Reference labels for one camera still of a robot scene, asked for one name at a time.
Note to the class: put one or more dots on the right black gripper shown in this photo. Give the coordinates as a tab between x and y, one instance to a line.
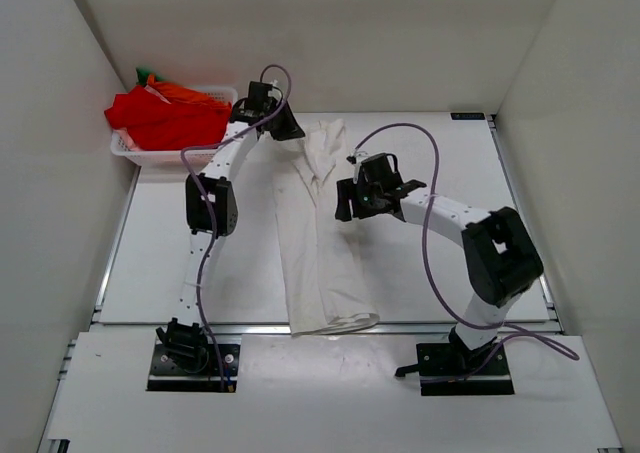
348	190

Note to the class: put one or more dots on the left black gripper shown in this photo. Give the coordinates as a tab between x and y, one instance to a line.
292	129

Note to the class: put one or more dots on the white t shirt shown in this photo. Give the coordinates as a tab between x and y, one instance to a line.
321	261

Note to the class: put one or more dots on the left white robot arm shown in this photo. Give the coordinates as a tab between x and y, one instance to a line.
212	215

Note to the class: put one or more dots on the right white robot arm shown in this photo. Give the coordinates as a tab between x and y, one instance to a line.
502	262

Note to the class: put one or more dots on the orange t shirt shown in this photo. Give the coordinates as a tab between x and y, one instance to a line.
176	93

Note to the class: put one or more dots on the red t shirt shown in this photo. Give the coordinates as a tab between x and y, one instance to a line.
154	124

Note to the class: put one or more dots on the black label on table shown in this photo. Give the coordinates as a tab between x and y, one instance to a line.
467	116

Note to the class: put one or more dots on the green cloth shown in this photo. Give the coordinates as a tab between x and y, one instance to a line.
142	74

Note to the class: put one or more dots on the pink cloth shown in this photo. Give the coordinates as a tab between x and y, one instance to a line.
127	140

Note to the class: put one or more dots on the white plastic laundry basket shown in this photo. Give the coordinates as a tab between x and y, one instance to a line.
142	157

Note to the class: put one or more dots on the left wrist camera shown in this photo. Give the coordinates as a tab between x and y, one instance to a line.
262	99

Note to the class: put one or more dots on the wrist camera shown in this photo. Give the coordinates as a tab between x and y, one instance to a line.
382	168
262	99

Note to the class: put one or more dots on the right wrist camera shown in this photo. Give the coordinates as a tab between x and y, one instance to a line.
382	168

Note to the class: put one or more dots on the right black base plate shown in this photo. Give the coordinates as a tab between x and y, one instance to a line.
443	372

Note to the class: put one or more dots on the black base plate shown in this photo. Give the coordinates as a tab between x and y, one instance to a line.
443	372
168	372

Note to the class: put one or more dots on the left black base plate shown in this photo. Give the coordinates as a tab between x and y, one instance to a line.
168	372

